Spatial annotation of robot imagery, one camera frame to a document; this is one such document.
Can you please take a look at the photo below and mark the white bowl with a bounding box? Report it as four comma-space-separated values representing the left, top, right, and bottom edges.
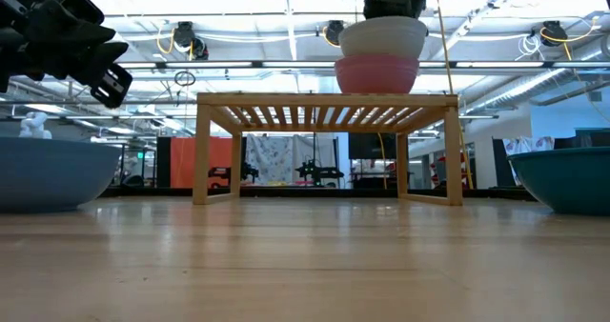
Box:
337, 15, 429, 60

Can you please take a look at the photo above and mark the orange partition panel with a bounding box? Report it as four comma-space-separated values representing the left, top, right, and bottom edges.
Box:
170, 136, 234, 189

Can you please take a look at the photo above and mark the black hanging cable loop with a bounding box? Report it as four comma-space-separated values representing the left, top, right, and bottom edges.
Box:
173, 70, 197, 88

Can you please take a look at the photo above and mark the pink bowl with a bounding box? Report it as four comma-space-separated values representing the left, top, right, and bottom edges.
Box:
334, 53, 420, 94

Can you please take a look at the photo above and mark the black ceiling cable reel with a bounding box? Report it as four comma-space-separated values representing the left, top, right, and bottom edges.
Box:
172, 20, 197, 50
540, 20, 568, 48
325, 19, 346, 47

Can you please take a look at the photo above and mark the grey-blue bowl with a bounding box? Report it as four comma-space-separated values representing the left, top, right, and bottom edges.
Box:
0, 136, 123, 214

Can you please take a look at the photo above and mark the black aluminium table frame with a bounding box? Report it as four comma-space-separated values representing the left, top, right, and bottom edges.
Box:
97, 186, 538, 202

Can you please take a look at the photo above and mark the yellow hanging cable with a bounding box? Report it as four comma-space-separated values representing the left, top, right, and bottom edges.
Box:
432, 0, 476, 190

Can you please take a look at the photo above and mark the black wall monitor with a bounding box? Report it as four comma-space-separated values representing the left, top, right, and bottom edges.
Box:
348, 131, 397, 160

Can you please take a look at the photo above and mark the turquoise blue bowl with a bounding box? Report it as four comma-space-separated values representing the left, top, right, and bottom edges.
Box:
506, 146, 610, 216

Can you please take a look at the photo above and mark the floral hanging cloth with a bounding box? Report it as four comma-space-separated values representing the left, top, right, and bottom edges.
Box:
502, 135, 557, 171

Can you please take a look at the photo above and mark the black cabinet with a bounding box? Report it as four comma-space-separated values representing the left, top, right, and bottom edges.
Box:
555, 127, 610, 150

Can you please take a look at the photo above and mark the white humanoid robot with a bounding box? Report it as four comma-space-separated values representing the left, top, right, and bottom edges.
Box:
18, 111, 53, 140

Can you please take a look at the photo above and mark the wooden slatted shelf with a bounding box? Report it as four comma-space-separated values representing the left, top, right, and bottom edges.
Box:
192, 91, 464, 207

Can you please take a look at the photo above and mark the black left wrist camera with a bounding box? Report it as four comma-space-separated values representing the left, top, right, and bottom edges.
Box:
89, 63, 134, 110

